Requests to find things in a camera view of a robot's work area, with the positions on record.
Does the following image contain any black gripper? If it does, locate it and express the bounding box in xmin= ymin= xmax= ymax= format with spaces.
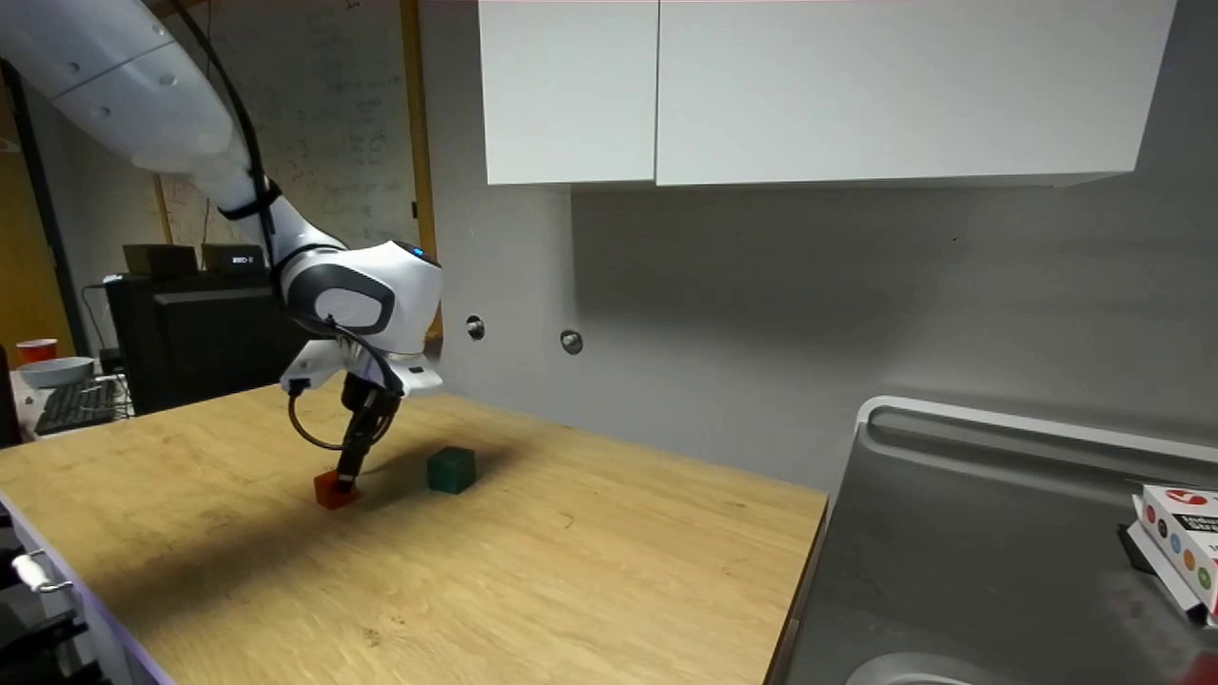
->
xmin=330 ymin=367 xmax=410 ymax=493

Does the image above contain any orange cube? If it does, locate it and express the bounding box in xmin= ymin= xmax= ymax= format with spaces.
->
xmin=311 ymin=469 xmax=365 ymax=514

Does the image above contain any green cube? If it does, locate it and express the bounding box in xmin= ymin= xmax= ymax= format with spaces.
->
xmin=422 ymin=443 xmax=480 ymax=499

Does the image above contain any large black equipment case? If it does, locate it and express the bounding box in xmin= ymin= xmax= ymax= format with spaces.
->
xmin=102 ymin=264 xmax=342 ymax=420

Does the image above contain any dark box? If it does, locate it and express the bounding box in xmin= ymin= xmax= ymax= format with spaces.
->
xmin=119 ymin=241 xmax=202 ymax=284

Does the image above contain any grey keyboard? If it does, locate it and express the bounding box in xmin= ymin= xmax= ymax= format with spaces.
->
xmin=34 ymin=378 xmax=133 ymax=439

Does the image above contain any wooden framed whiteboard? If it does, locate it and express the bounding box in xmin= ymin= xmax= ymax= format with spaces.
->
xmin=186 ymin=0 xmax=446 ymax=353

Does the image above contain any red cup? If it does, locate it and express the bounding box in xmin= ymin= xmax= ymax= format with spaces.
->
xmin=11 ymin=336 xmax=65 ymax=370

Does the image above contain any narrow white cabinet door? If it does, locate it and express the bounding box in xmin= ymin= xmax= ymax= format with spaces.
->
xmin=478 ymin=0 xmax=663 ymax=192

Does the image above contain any stainless steel sink counter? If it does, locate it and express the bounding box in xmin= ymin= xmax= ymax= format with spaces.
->
xmin=766 ymin=393 xmax=1218 ymax=685

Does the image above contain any colourful card game box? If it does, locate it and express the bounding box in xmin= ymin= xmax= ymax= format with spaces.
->
xmin=1125 ymin=480 xmax=1218 ymax=627

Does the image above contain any white wall cabinet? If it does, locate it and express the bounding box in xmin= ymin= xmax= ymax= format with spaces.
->
xmin=654 ymin=0 xmax=1179 ymax=192

